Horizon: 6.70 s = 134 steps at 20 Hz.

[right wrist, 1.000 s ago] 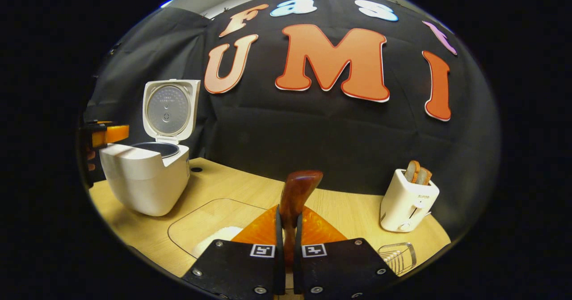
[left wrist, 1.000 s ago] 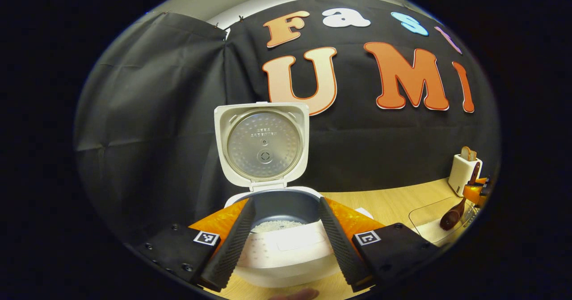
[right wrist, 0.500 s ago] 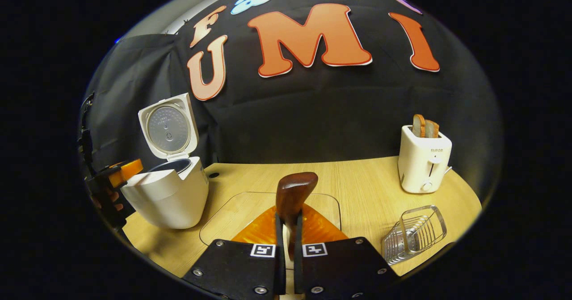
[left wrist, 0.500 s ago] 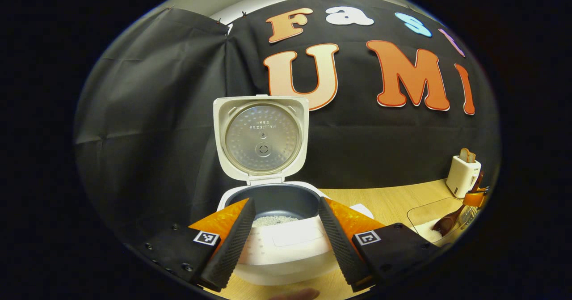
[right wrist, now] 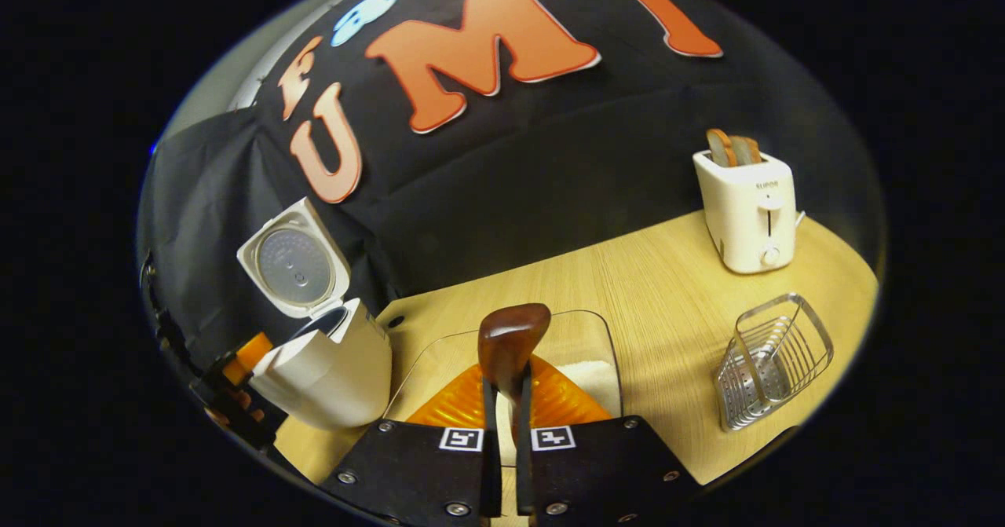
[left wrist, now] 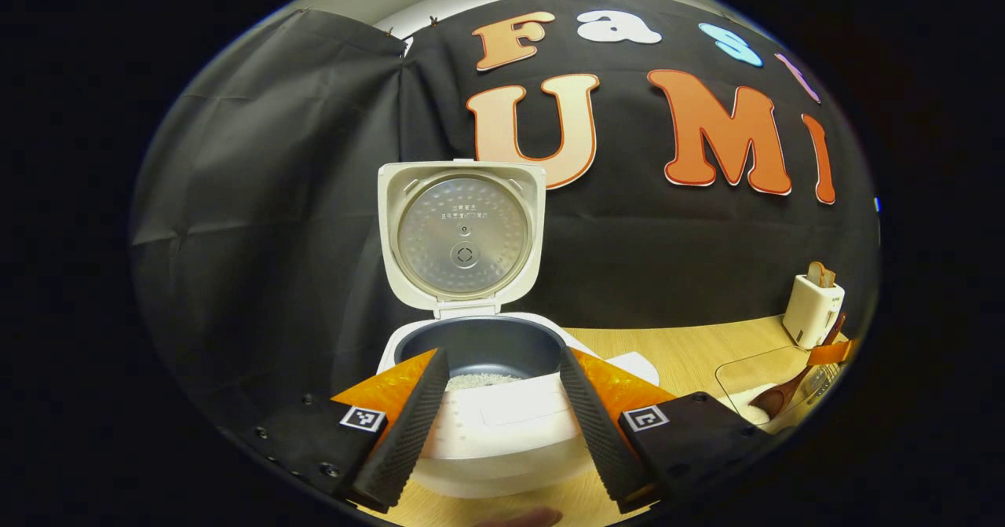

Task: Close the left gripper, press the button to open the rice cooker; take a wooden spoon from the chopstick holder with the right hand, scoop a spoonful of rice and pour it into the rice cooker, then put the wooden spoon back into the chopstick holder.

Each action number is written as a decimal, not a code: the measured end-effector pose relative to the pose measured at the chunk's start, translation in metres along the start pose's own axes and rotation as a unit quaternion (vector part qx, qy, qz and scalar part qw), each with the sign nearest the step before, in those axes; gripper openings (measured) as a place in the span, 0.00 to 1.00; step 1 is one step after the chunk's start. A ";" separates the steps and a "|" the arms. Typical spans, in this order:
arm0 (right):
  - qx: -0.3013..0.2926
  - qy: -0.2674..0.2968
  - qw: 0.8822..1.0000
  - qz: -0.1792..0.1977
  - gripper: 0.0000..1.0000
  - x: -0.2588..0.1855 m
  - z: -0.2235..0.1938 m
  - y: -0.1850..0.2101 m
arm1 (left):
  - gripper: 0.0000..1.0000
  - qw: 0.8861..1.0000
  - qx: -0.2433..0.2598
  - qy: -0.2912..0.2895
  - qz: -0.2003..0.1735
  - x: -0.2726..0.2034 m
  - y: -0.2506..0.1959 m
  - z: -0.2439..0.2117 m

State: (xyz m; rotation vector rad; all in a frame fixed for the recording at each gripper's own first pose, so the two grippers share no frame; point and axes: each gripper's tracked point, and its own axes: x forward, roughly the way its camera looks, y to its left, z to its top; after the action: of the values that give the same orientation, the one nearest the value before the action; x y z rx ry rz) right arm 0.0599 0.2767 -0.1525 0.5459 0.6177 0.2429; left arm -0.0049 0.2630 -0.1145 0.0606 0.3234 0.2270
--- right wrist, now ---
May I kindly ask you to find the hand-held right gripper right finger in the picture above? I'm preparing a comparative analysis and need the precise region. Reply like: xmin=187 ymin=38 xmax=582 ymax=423
xmin=514 ymin=358 xmax=704 ymax=526

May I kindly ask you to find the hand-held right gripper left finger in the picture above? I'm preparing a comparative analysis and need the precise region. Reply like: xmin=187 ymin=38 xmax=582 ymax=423
xmin=320 ymin=362 xmax=503 ymax=524

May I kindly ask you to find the white rice cooker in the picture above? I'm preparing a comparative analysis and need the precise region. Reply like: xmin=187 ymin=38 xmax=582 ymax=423
xmin=236 ymin=197 xmax=393 ymax=432

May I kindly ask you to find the brown wooden spoon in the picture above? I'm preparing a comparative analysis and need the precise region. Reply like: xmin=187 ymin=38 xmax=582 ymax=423
xmin=478 ymin=303 xmax=552 ymax=402

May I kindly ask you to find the metal wire chopstick holder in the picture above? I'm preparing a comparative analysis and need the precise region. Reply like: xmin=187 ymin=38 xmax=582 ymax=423
xmin=715 ymin=292 xmax=835 ymax=433

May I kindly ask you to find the clear plastic container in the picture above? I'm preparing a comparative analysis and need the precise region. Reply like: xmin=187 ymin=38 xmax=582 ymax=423
xmin=382 ymin=309 xmax=624 ymax=465

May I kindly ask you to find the black backdrop cloth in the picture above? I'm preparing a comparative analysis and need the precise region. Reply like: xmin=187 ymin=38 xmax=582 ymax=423
xmin=137 ymin=0 xmax=884 ymax=355

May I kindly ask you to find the white toaster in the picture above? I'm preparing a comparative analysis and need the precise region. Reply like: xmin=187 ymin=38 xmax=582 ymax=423
xmin=693 ymin=148 xmax=798 ymax=275

